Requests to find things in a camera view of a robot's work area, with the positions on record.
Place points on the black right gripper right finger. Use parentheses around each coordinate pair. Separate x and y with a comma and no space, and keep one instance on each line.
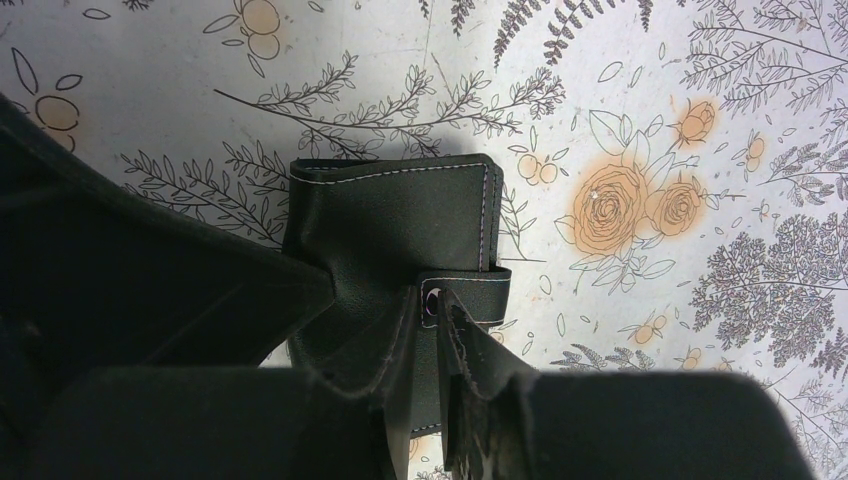
(503,419)

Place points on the floral patterned table mat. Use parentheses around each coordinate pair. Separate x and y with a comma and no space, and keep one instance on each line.
(670,165)

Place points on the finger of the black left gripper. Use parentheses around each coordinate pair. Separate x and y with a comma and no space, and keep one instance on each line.
(93,276)

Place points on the black leather card holder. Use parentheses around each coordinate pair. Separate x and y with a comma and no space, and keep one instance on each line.
(380,226)

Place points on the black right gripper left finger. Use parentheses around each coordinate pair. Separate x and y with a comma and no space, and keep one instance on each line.
(348,419)

